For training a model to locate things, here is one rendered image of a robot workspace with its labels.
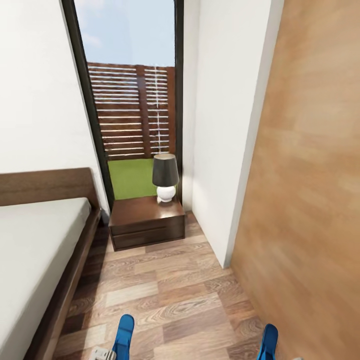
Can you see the bed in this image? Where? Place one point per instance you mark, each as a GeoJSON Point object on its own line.
{"type": "Point", "coordinates": [48, 221]}

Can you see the fixed window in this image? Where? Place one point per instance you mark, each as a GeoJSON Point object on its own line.
{"type": "Point", "coordinates": [129, 56]}

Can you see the sandal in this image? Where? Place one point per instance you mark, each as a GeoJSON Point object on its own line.
{"type": "Point", "coordinates": [123, 337]}
{"type": "Point", "coordinates": [269, 342]}

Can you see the sliding door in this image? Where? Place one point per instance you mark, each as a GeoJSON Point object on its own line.
{"type": "Point", "coordinates": [297, 247]}

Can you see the table lamp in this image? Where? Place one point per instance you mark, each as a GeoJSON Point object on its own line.
{"type": "Point", "coordinates": [165, 176]}

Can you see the nightstand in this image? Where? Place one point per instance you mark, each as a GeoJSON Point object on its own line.
{"type": "Point", "coordinates": [144, 221]}

